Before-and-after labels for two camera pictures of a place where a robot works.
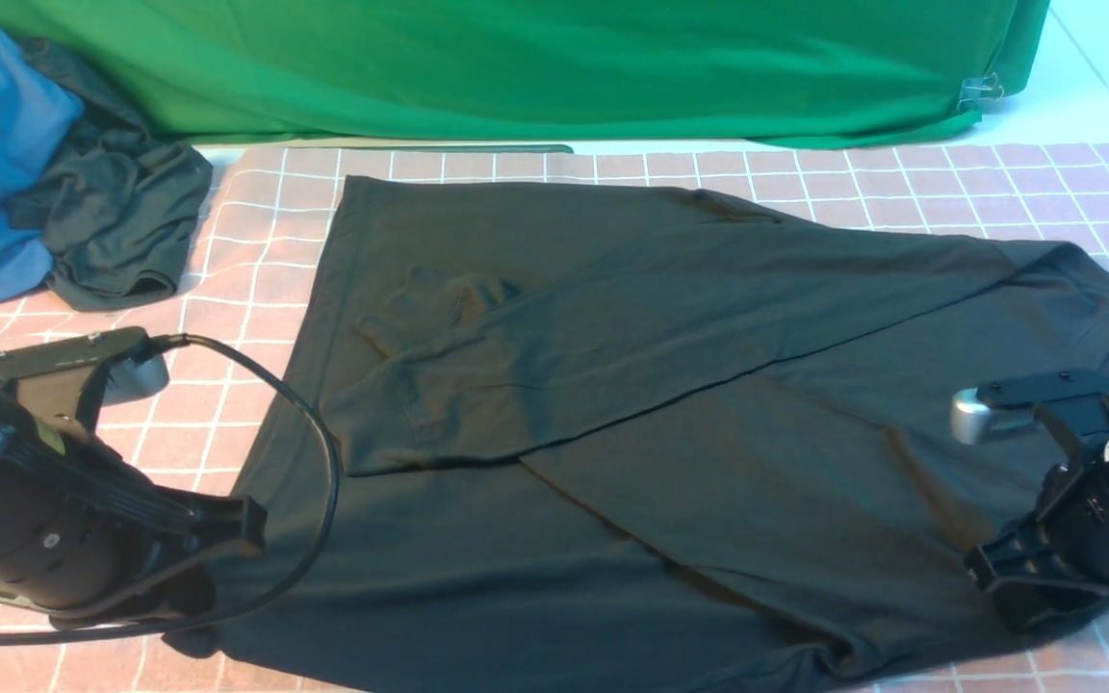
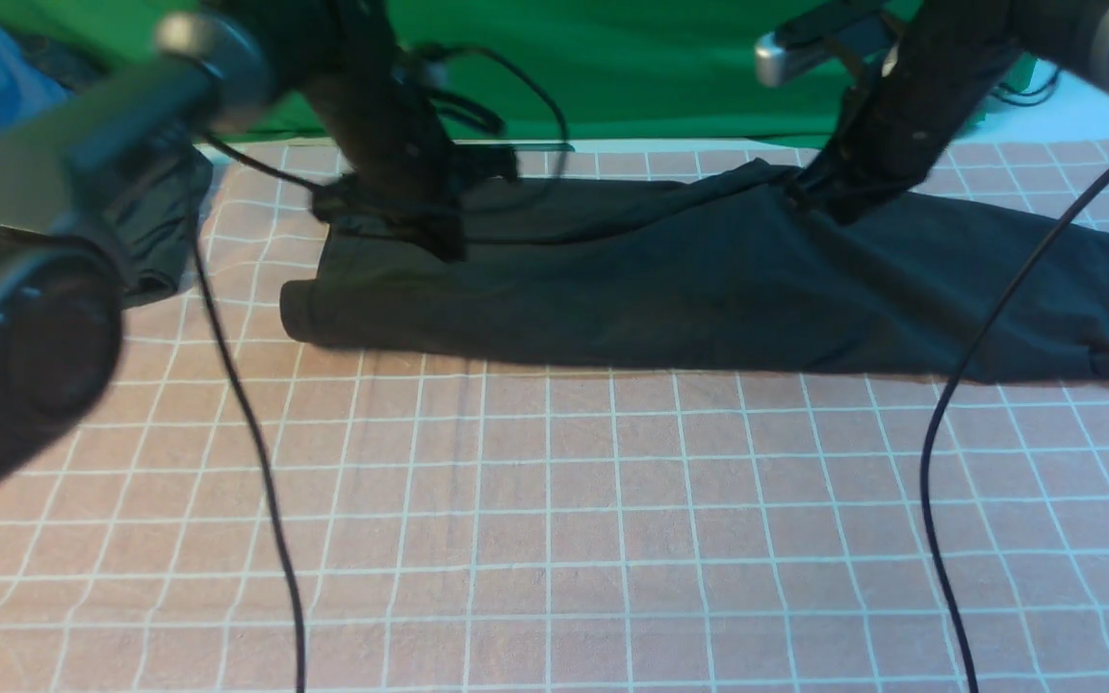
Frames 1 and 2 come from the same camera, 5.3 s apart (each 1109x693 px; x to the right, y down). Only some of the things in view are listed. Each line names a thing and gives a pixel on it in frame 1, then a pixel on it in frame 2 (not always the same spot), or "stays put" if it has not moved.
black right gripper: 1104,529 to 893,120
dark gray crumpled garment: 116,205 stays put
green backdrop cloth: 322,71 stays put
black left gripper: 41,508 to 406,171
